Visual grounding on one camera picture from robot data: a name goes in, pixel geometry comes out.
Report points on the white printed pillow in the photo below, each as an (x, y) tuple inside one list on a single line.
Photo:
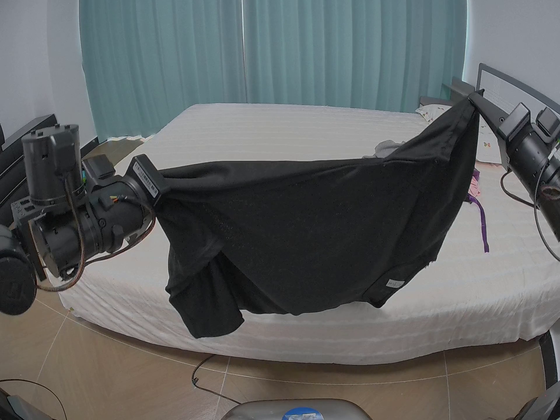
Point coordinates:
[(431, 111)]

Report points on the grey bedside table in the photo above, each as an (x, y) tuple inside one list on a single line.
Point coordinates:
[(455, 88)]

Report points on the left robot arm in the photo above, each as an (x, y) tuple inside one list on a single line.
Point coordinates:
[(50, 160)]

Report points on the grey garment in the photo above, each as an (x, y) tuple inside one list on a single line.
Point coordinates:
[(387, 147)]

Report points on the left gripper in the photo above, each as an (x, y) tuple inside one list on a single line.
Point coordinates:
[(118, 217)]

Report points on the pile of clothes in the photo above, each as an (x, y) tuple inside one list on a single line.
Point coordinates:
[(482, 225)]

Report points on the blue-green curtain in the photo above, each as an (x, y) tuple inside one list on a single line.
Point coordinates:
[(350, 37), (166, 50)]

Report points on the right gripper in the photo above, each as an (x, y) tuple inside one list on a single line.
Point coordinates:
[(527, 155)]

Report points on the black chest of drawers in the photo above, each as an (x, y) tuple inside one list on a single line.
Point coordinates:
[(26, 131)]

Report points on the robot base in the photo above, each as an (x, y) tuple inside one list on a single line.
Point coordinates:
[(262, 411)]

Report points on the bed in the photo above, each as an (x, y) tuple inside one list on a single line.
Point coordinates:
[(284, 134)]

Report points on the black T-shirt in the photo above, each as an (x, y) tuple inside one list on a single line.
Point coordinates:
[(306, 234)]

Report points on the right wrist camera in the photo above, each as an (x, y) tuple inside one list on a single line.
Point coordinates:
[(547, 120)]

